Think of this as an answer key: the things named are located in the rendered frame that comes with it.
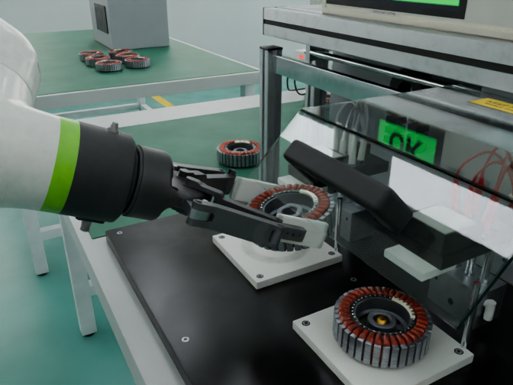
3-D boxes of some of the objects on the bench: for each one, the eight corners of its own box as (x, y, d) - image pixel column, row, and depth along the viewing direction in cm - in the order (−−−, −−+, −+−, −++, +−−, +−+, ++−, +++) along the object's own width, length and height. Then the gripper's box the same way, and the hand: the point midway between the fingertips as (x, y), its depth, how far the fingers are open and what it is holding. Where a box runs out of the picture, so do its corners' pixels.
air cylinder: (472, 330, 62) (480, 294, 60) (427, 298, 68) (432, 263, 66) (498, 318, 65) (508, 282, 62) (453, 287, 71) (459, 253, 68)
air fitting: (487, 325, 61) (492, 305, 60) (479, 319, 62) (484, 299, 61) (493, 322, 62) (498, 302, 61) (485, 316, 63) (490, 297, 61)
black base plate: (327, 643, 36) (329, 626, 35) (106, 241, 86) (104, 230, 85) (666, 393, 56) (673, 377, 55) (327, 187, 107) (327, 177, 106)
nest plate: (372, 414, 51) (372, 406, 50) (291, 328, 63) (292, 320, 62) (472, 362, 57) (474, 354, 57) (383, 293, 69) (384, 286, 69)
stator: (259, 170, 115) (259, 155, 113) (211, 166, 117) (211, 152, 115) (267, 153, 125) (267, 139, 123) (224, 150, 127) (223, 137, 125)
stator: (365, 383, 53) (369, 356, 51) (315, 319, 62) (317, 295, 61) (450, 355, 57) (455, 329, 55) (390, 299, 66) (394, 275, 65)
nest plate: (256, 289, 70) (256, 283, 70) (212, 241, 82) (211, 235, 81) (342, 261, 77) (342, 254, 76) (289, 221, 89) (289, 215, 88)
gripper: (98, 174, 62) (251, 205, 73) (139, 267, 42) (339, 291, 53) (115, 116, 60) (269, 158, 71) (165, 186, 40) (367, 228, 52)
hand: (287, 212), depth 61 cm, fingers closed on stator, 11 cm apart
